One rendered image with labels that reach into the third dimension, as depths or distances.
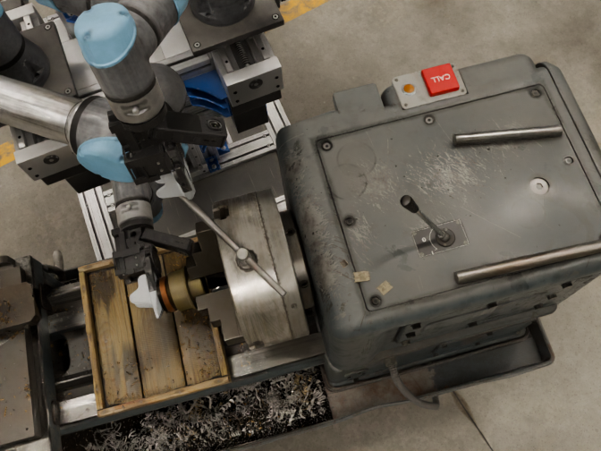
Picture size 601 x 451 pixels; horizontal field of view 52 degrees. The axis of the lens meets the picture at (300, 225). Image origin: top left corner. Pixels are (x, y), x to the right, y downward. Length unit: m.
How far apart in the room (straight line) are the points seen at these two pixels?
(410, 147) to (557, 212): 0.29
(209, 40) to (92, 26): 0.66
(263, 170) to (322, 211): 1.23
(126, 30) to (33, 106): 0.40
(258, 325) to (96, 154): 0.42
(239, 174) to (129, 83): 1.52
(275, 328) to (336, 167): 0.33
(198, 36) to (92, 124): 0.46
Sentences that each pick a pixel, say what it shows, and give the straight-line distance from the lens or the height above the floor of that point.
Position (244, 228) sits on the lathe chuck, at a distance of 1.16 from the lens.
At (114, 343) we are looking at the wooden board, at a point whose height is 0.88.
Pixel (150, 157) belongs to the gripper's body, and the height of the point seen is 1.49.
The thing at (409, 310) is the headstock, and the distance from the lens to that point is 1.09.
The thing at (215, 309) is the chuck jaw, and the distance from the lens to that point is 1.25.
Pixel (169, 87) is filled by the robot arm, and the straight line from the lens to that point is 1.13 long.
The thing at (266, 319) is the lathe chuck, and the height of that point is 1.17.
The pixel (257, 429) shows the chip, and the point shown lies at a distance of 1.74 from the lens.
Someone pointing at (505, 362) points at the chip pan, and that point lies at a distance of 1.85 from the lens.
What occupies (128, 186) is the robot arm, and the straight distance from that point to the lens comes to 1.38.
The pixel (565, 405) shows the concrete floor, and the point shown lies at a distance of 2.46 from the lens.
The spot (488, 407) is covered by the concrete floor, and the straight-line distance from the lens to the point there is 2.38.
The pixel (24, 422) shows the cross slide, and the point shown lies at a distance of 1.48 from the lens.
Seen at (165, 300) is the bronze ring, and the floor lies 1.11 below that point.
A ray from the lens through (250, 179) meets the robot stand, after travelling 2.34.
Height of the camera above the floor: 2.30
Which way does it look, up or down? 69 degrees down
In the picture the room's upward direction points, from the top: 7 degrees counter-clockwise
